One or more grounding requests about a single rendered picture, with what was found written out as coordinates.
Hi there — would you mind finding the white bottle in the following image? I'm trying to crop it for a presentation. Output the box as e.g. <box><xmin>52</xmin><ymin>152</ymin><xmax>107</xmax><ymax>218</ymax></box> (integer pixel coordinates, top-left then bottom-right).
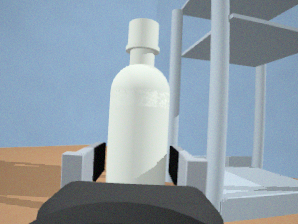
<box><xmin>106</xmin><ymin>18</ymin><xmax>170</xmax><ymax>185</ymax></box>

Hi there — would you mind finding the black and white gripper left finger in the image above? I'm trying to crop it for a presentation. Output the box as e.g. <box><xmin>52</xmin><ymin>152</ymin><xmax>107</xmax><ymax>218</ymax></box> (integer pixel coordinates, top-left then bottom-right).
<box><xmin>61</xmin><ymin>142</ymin><xmax>106</xmax><ymax>188</ymax></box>

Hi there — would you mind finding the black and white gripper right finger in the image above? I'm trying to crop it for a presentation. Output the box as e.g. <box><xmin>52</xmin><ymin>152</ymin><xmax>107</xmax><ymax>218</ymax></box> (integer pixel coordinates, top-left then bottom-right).
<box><xmin>168</xmin><ymin>146</ymin><xmax>208</xmax><ymax>196</ymax></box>

